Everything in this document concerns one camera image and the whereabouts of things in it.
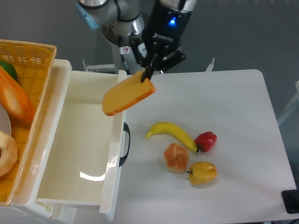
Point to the yellow bread slice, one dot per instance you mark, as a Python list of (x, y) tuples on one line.
[(126, 93)]

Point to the beige bagel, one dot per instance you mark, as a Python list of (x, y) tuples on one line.
[(8, 153)]

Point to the white frame at right edge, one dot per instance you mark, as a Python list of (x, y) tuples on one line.
[(290, 107)]

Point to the white plate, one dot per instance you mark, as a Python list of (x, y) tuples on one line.
[(5, 124)]

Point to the yellow banana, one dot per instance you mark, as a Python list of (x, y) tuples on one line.
[(175, 131)]

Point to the yellow bell pepper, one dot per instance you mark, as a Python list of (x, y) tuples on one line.
[(202, 172)]

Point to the round knotted bread roll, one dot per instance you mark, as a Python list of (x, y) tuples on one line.
[(176, 158)]

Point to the yellow woven plastic basket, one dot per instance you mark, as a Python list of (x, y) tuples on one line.
[(33, 63)]

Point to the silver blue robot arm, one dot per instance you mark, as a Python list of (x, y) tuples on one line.
[(96, 13)]

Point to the green fruit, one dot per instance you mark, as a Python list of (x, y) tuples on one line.
[(9, 68)]

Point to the white drawer cabinet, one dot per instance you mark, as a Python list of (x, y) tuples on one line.
[(23, 208)]

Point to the black device at table edge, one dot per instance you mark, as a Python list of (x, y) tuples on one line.
[(291, 200)]

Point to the orange baguette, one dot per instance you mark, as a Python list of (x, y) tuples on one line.
[(14, 99)]

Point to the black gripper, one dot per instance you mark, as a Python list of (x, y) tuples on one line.
[(158, 46)]

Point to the red bell pepper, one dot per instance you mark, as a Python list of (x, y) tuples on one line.
[(205, 141)]

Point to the open white upper drawer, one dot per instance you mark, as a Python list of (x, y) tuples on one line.
[(84, 164)]

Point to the black drawer handle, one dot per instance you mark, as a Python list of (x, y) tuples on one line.
[(126, 142)]

